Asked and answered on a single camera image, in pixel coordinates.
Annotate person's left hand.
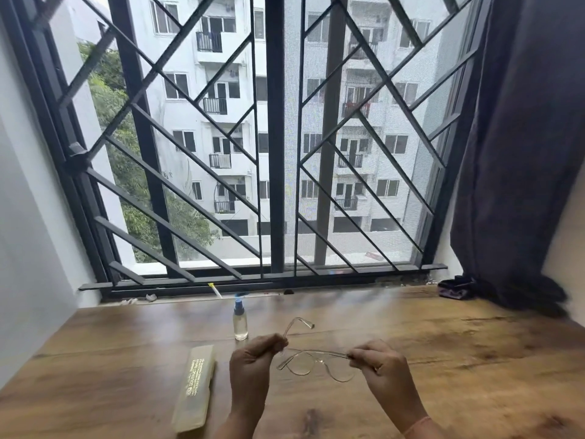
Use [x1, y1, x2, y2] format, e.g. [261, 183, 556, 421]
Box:
[228, 333, 289, 421]

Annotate person's right hand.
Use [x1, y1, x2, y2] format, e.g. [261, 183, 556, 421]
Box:
[347, 339, 428, 430]

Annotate small spray bottle blue cap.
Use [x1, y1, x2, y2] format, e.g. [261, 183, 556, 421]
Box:
[232, 300, 249, 341]

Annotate clear-framed eyeglasses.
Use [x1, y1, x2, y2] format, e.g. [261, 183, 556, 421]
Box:
[275, 316, 362, 384]

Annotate translucent yellowish glasses case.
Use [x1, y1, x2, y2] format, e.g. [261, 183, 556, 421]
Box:
[171, 344, 216, 434]

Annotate person's right forearm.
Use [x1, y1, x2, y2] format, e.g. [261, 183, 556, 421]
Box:
[402, 418, 447, 439]

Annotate dark crumpled cloth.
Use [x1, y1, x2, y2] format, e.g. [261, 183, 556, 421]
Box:
[438, 276, 478, 301]

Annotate pink wrist thread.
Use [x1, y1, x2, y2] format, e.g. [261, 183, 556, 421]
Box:
[402, 415, 433, 437]

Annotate black metal window grille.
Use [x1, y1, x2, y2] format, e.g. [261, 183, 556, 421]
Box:
[45, 0, 481, 291]

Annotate white apartment building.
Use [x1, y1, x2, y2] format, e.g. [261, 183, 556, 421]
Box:
[123, 0, 458, 261]

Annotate dark curtain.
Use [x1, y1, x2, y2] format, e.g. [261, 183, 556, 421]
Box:
[450, 0, 585, 316]

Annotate green tree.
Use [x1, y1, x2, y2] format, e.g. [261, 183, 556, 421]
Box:
[77, 40, 220, 263]

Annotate black window frame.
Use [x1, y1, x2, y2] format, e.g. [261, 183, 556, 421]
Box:
[0, 0, 497, 301]

